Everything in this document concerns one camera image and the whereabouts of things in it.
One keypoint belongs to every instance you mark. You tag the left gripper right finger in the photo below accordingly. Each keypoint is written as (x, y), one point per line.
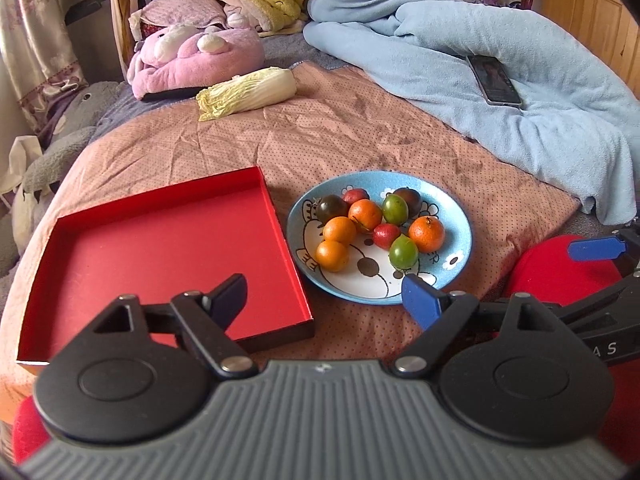
(426, 304)

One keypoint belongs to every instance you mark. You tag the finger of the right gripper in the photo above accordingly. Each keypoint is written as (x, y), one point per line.
(596, 249)

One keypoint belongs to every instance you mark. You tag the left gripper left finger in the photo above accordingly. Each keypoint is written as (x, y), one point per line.
(222, 305)

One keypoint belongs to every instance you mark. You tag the green tomato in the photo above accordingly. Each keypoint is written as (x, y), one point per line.
(403, 253)
(395, 210)

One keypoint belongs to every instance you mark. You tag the large orange tangerine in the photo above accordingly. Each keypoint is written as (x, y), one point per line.
(428, 233)

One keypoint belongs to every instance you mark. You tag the small red fruit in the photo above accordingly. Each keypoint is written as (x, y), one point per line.
(385, 234)

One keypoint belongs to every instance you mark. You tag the dark brown tomato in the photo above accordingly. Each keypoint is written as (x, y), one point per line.
(412, 198)

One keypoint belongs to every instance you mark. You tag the small orange front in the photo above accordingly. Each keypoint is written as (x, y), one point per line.
(332, 256)

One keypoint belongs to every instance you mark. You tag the small orange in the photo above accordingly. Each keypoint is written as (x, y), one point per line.
(340, 229)
(332, 256)

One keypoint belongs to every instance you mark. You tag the red-orange tomato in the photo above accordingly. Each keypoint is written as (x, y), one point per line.
(366, 214)

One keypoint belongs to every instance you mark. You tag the small orange back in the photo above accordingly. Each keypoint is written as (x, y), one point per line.
(340, 229)

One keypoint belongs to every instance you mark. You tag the red strawberry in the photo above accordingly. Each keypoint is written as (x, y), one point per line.
(354, 195)

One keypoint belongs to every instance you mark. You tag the large dark tomato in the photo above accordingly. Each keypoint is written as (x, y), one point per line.
(331, 206)

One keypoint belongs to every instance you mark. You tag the blue cartoon plate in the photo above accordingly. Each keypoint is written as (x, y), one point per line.
(358, 235)

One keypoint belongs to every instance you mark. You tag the red shallow tray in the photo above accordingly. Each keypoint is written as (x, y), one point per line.
(187, 236)

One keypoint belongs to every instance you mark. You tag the light blue blanket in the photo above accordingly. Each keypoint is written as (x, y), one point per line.
(511, 80)

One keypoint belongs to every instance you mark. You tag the black smartphone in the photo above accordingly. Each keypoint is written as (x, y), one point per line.
(494, 83)

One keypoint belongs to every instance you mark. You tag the pink dotted bedspread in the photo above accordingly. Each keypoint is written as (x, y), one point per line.
(339, 122)

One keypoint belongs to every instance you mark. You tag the napa cabbage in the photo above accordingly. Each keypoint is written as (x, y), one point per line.
(271, 85)

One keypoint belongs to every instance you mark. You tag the grey plush toy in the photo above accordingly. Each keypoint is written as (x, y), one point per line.
(73, 122)

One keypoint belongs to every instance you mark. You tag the pink plush toy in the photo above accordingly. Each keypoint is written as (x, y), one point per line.
(184, 57)

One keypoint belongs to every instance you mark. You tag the white paper bag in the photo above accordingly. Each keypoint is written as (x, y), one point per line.
(24, 151)

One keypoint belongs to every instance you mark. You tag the floral curtain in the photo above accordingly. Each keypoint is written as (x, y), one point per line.
(38, 56)

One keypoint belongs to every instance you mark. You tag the yellow plush blanket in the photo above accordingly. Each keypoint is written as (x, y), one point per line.
(266, 17)

